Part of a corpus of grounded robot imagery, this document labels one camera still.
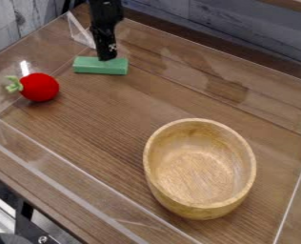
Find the clear acrylic corner bracket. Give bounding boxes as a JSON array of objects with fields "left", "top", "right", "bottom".
[{"left": 67, "top": 11, "right": 97, "bottom": 49}]

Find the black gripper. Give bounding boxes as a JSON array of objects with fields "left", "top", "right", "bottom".
[{"left": 89, "top": 0, "right": 123, "bottom": 61}]

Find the green rectangular block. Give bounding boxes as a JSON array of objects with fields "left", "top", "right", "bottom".
[{"left": 73, "top": 56, "right": 129, "bottom": 75}]

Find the black metal table leg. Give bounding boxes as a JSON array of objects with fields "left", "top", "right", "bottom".
[{"left": 14, "top": 199, "right": 61, "bottom": 244}]

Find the light wooden bowl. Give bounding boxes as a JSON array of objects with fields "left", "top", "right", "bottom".
[{"left": 143, "top": 118, "right": 258, "bottom": 220}]

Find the red plush tomato toy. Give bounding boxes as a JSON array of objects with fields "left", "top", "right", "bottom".
[{"left": 6, "top": 72, "right": 61, "bottom": 102}]

